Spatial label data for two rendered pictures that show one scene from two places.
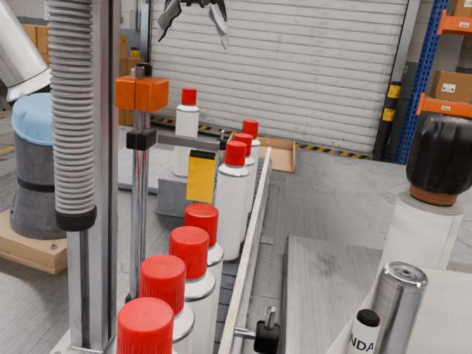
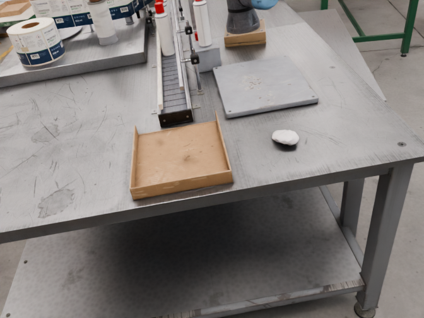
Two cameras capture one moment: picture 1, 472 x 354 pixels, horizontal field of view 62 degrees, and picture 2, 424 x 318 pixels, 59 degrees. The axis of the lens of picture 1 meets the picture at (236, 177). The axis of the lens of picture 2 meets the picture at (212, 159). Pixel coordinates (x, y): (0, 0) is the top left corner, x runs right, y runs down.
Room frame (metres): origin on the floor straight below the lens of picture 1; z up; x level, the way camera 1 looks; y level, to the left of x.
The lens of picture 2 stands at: (2.33, -0.09, 1.48)
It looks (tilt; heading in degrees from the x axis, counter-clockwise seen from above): 38 degrees down; 173
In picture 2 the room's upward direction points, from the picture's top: 9 degrees counter-clockwise
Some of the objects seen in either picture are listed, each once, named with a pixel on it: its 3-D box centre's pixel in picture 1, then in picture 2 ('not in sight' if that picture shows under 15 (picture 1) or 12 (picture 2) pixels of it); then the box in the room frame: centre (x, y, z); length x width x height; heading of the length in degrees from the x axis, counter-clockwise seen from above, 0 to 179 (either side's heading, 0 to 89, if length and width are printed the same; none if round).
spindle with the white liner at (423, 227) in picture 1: (423, 223); (98, 9); (0.51, -0.27, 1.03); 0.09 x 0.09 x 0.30
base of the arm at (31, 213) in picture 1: (53, 196); (241, 16); (0.68, 0.34, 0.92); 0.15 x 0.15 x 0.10
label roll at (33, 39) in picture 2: not in sight; (37, 41); (0.53, -0.57, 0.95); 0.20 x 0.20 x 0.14
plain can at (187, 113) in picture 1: (186, 133); (202, 18); (0.90, 0.13, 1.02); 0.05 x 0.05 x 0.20
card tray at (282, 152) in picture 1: (260, 151); (178, 151); (1.45, -0.08, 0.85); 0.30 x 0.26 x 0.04; 174
